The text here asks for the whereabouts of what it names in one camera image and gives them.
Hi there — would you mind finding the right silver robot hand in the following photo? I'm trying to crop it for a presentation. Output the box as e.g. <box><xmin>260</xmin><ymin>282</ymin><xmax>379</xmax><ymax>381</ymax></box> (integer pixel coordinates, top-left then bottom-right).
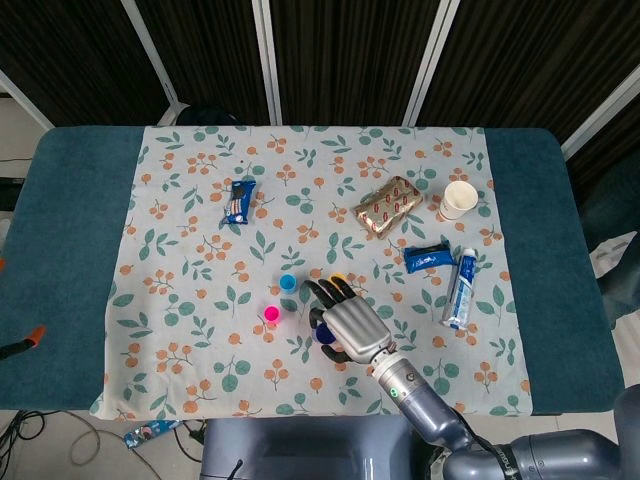
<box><xmin>301</xmin><ymin>273</ymin><xmax>399</xmax><ymax>365</ymax></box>

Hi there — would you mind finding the white blue toothpaste tube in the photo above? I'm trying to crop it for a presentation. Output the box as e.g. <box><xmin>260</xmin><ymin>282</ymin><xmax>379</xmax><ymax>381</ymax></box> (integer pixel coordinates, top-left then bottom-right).
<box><xmin>440</xmin><ymin>247</ymin><xmax>477</xmax><ymax>330</ymax></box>

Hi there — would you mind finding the gold foil snack packet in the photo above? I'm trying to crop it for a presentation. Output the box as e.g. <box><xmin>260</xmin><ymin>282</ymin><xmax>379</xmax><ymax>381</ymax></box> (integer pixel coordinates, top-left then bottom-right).
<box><xmin>352</xmin><ymin>174</ymin><xmax>425</xmax><ymax>241</ymax></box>

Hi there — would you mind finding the blue-grey robot torso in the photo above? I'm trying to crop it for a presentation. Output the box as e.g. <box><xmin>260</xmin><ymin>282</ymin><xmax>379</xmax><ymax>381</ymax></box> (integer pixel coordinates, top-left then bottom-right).
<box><xmin>199</xmin><ymin>415</ymin><xmax>421</xmax><ymax>480</ymax></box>

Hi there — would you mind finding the floral tablecloth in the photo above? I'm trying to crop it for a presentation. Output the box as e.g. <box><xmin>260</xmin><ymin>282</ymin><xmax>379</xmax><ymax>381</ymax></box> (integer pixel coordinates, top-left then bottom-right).
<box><xmin>88</xmin><ymin>124</ymin><xmax>533</xmax><ymax>421</ymax></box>

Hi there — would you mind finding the white paper cup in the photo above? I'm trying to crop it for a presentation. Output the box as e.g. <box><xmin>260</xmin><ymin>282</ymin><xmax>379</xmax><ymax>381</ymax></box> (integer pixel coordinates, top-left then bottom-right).
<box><xmin>437</xmin><ymin>180</ymin><xmax>479</xmax><ymax>222</ymax></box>

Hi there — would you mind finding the blue cookie packet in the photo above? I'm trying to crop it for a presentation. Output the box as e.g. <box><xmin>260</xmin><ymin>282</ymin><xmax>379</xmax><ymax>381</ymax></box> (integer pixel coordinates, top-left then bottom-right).
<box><xmin>221</xmin><ymin>178</ymin><xmax>260</xmax><ymax>229</ymax></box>

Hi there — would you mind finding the blue snack wrapper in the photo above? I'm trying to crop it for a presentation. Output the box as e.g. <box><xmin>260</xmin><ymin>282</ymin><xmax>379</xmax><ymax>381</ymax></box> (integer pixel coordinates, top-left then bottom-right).
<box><xmin>123</xmin><ymin>418</ymin><xmax>182</xmax><ymax>450</ymax></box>

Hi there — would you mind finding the black chair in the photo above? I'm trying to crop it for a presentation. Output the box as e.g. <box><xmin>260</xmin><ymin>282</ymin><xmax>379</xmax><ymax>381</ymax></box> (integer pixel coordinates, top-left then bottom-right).
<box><xmin>175</xmin><ymin>102</ymin><xmax>240</xmax><ymax>127</ymax></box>

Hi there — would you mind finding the teal upholstered chair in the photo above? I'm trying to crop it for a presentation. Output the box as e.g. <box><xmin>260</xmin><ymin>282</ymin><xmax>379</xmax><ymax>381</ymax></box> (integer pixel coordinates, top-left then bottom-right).
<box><xmin>577</xmin><ymin>164</ymin><xmax>640</xmax><ymax>331</ymax></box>

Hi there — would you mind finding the dark folding screen panel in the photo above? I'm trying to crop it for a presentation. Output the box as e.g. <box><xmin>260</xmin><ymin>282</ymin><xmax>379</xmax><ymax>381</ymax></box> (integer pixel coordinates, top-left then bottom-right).
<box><xmin>122</xmin><ymin>0</ymin><xmax>281</xmax><ymax>126</ymax></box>
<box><xmin>0</xmin><ymin>0</ymin><xmax>179</xmax><ymax>127</ymax></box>
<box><xmin>252</xmin><ymin>0</ymin><xmax>459</xmax><ymax>127</ymax></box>
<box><xmin>404</xmin><ymin>0</ymin><xmax>640</xmax><ymax>151</ymax></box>

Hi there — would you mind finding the teal table cover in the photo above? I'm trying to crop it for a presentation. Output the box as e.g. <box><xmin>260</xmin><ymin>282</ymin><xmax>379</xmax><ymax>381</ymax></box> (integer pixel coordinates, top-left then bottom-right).
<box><xmin>0</xmin><ymin>125</ymin><xmax>627</xmax><ymax>416</ymax></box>

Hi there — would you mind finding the black equipment box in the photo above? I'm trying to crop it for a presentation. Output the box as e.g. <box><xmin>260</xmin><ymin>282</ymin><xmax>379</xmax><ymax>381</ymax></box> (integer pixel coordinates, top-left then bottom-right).
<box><xmin>0</xmin><ymin>177</ymin><xmax>25</xmax><ymax>211</ymax></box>

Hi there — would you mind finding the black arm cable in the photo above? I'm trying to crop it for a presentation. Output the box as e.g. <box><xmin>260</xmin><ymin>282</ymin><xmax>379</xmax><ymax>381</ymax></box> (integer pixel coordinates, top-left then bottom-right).
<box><xmin>452</xmin><ymin>407</ymin><xmax>504</xmax><ymax>454</ymax></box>

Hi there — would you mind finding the grey floor cable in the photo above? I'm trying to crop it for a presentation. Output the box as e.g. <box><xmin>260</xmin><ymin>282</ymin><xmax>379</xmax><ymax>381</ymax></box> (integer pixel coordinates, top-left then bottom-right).
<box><xmin>68</xmin><ymin>417</ymin><xmax>132</xmax><ymax>466</ymax></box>

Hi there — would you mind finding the black floor cable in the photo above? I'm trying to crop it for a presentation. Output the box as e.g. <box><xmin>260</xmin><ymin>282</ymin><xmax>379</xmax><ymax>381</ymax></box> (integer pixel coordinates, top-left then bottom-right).
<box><xmin>0</xmin><ymin>409</ymin><xmax>47</xmax><ymax>480</ymax></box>

